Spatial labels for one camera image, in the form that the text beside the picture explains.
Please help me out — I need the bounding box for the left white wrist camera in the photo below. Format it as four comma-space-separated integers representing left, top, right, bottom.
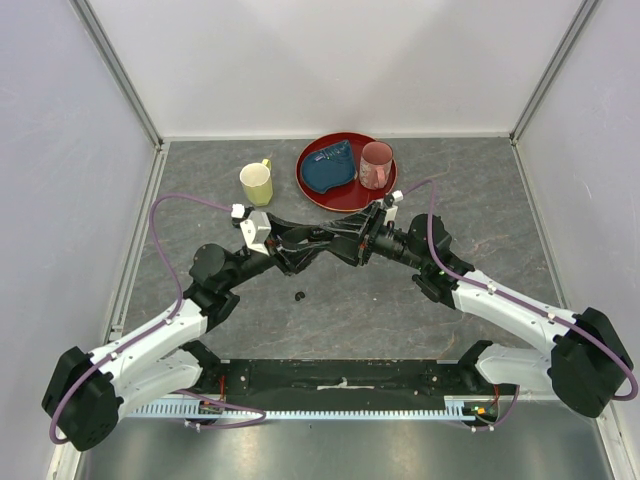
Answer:
231, 203, 271, 256

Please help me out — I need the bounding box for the slotted cable duct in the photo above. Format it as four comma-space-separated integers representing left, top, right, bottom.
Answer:
128, 395, 476, 422

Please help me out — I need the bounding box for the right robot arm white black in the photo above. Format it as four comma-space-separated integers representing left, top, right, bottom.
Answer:
322, 204, 639, 418

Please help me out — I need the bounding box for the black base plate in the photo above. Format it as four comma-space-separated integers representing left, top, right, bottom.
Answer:
190, 359, 515, 412

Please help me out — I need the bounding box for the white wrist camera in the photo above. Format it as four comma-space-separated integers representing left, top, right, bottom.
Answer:
231, 203, 271, 256
381, 190, 404, 224

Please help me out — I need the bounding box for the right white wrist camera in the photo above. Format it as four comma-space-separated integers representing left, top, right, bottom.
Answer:
381, 190, 404, 224

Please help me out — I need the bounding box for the right aluminium frame post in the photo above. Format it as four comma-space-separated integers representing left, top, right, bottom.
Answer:
509, 0, 600, 146

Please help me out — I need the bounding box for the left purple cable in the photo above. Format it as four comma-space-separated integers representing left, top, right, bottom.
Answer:
48, 192, 241, 446

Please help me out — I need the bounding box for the aluminium frame post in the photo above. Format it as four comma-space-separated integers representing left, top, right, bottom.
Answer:
509, 0, 600, 146
69, 0, 164, 149

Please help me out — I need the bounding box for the blue leaf-shaped dish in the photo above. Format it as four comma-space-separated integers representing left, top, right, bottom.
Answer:
300, 140, 356, 194

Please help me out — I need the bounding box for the yellow-green mug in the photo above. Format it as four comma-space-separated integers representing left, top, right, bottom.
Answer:
239, 159, 273, 207

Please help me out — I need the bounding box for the red round tray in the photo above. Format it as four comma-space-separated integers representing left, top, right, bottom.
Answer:
295, 132, 397, 213

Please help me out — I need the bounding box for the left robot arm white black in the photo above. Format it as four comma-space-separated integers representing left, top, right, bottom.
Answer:
42, 211, 335, 451

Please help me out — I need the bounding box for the pink patterned mug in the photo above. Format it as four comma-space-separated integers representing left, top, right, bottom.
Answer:
358, 141, 393, 190

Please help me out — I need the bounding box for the left aluminium frame post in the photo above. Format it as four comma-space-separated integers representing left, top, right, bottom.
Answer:
69, 0, 164, 149

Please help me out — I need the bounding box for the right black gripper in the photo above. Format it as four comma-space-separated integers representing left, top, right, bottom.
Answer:
319, 200, 428, 272

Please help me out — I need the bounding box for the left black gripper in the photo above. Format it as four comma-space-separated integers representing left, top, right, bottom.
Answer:
223, 212, 332, 290

